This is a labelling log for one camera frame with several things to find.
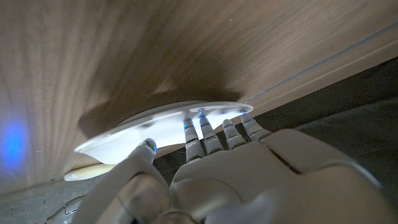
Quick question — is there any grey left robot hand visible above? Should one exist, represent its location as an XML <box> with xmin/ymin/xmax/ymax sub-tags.
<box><xmin>71</xmin><ymin>108</ymin><xmax>398</xmax><ymax>224</ymax></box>

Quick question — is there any white paper plate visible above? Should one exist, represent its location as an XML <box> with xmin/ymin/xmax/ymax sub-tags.
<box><xmin>74</xmin><ymin>101</ymin><xmax>254</xmax><ymax>165</ymax></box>

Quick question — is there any yellow sponge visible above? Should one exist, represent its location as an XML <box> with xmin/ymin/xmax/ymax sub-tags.
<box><xmin>63</xmin><ymin>162</ymin><xmax>116</xmax><ymax>182</ymax></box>

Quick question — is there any black backdrop curtain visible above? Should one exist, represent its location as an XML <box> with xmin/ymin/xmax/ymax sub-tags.
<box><xmin>154</xmin><ymin>55</ymin><xmax>398</xmax><ymax>200</ymax></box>

